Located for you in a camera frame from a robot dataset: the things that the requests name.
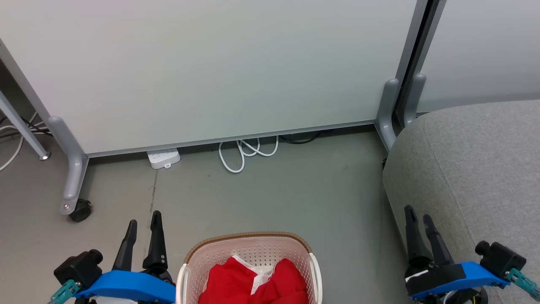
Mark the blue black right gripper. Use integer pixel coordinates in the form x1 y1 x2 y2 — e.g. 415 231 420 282
404 205 509 301

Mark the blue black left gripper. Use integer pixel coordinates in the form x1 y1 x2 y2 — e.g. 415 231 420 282
76 210 176 304

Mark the red white jersey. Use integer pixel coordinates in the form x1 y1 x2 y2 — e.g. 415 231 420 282
198 255 277 304

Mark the grey fabric sofa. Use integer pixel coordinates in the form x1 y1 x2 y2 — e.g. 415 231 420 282
382 100 540 304

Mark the black caster wheel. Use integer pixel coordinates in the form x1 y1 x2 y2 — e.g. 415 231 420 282
69 199 93 223

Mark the white power strip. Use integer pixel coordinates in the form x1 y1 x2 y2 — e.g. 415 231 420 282
146 148 181 170

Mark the grey partition leg with caster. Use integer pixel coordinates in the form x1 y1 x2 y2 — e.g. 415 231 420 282
46 116 89 216

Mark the beige plastic laundry basket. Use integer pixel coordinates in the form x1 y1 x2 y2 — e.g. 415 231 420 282
176 231 324 304

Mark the grey metal table leg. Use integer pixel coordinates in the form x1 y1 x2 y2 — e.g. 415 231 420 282
0 90 52 161

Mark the large white partition panel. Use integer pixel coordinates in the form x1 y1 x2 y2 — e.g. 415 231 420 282
0 0 422 159

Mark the narrow white partition panel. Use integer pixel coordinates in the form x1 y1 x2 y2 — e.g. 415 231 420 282
416 0 540 114

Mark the right arm teal-plug black cable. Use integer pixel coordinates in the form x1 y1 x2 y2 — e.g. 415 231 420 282
505 268 540 301

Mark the coiled white cable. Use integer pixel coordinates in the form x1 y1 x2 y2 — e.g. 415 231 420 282
218 136 280 174

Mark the long white cable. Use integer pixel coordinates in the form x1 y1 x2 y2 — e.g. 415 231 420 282
0 112 39 172

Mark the black cable bundle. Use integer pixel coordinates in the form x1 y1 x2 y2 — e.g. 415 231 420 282
0 116 52 139

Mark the black floor cable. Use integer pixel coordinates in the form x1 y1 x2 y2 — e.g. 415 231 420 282
278 132 322 145

